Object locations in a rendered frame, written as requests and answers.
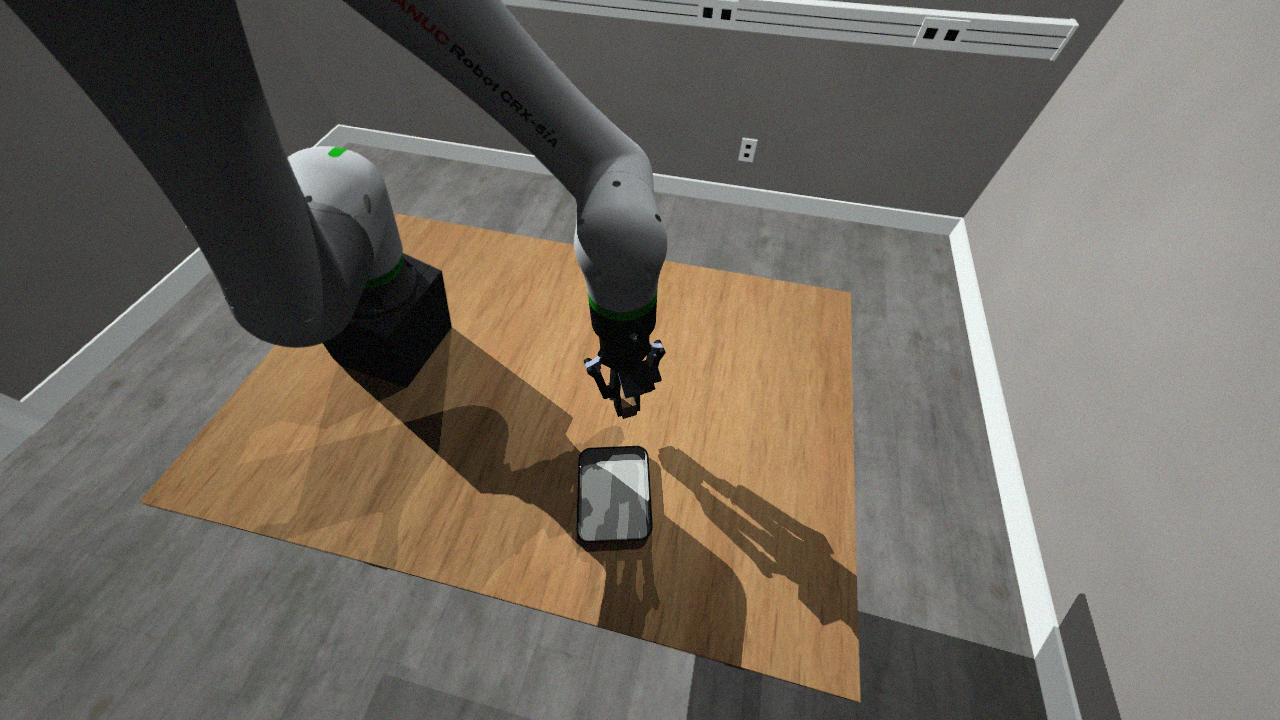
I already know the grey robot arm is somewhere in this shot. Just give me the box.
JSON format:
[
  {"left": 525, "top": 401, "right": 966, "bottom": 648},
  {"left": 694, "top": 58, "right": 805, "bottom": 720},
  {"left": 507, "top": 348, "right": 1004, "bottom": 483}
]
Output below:
[{"left": 3, "top": 0, "right": 667, "bottom": 348}]

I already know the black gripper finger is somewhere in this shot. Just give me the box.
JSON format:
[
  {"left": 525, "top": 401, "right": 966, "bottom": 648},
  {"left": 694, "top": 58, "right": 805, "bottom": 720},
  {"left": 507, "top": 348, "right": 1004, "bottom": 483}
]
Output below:
[
  {"left": 634, "top": 340, "right": 666, "bottom": 411},
  {"left": 584, "top": 354, "right": 622, "bottom": 416}
]

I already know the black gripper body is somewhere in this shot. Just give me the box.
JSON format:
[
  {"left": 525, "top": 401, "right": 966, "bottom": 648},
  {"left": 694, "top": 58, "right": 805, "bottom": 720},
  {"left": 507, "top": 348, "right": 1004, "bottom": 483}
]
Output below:
[{"left": 598, "top": 336, "right": 652, "bottom": 370}]

